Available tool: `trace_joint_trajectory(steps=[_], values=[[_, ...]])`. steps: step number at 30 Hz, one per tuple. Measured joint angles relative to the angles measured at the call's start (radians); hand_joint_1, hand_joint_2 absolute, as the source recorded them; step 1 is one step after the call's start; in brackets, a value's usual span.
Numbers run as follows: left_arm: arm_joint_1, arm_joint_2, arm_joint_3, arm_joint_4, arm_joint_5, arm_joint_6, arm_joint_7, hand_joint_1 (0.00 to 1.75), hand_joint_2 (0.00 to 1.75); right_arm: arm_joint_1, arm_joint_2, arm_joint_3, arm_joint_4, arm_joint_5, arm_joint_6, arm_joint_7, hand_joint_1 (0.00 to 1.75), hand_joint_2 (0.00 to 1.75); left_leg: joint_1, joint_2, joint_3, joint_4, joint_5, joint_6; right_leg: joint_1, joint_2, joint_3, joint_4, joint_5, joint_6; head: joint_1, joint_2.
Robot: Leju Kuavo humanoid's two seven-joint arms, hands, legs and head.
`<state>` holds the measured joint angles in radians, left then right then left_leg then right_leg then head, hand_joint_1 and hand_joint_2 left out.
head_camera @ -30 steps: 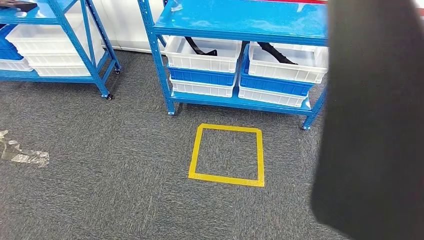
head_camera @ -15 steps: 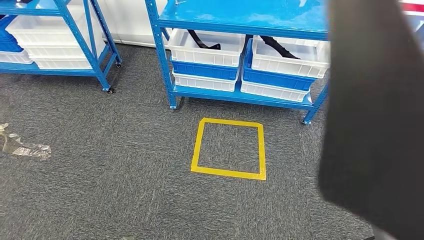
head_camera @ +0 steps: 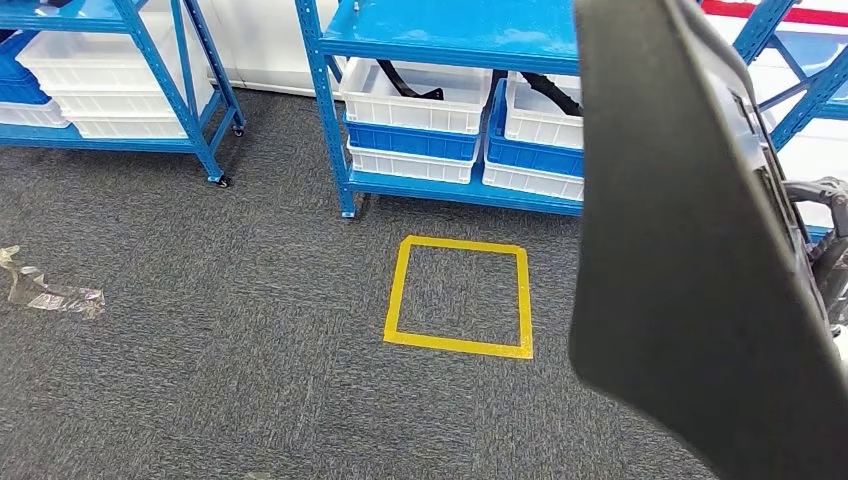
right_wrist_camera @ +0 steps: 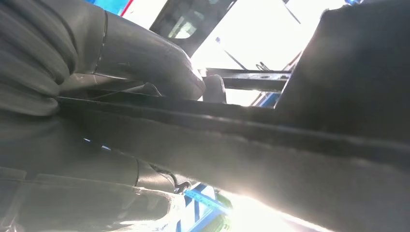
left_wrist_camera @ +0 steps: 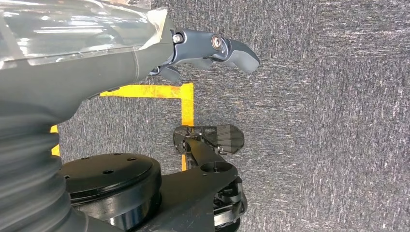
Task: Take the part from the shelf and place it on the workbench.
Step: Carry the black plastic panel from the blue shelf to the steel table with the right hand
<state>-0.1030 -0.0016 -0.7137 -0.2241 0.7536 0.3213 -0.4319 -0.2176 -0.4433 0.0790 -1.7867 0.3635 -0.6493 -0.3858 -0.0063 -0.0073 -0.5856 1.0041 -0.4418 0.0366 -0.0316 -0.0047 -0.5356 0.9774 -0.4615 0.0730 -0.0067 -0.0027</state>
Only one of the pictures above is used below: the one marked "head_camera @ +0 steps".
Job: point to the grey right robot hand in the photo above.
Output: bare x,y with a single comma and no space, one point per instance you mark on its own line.
838,278

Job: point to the black curved trim part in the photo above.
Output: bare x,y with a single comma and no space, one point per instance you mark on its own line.
397,83

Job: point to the red barrier belt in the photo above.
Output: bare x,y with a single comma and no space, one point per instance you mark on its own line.
821,16

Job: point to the clear tape scrap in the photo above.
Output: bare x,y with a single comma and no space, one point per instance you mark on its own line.
60,298

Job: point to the yellow floor tape square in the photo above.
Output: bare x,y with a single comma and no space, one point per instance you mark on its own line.
457,344

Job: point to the black plastic panel part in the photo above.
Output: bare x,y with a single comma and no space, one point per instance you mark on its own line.
676,232

